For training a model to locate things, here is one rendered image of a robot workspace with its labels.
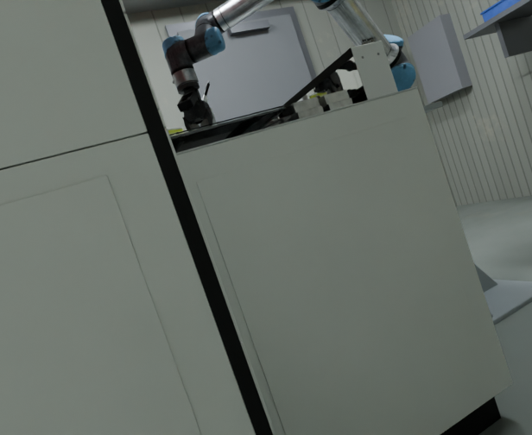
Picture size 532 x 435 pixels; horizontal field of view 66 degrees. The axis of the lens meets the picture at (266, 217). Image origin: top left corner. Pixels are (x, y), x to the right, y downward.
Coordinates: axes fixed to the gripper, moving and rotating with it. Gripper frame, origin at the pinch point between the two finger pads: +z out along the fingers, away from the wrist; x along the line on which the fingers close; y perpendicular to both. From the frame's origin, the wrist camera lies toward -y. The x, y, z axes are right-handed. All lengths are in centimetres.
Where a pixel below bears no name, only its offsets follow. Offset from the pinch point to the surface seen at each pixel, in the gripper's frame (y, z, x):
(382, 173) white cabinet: -37, 26, -43
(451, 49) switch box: 245, -45, -167
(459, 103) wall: 266, -2, -168
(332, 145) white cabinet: -42, 16, -35
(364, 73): -27, 2, -48
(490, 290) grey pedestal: 51, 90, -82
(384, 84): -24, 6, -52
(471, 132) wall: 263, 27, -170
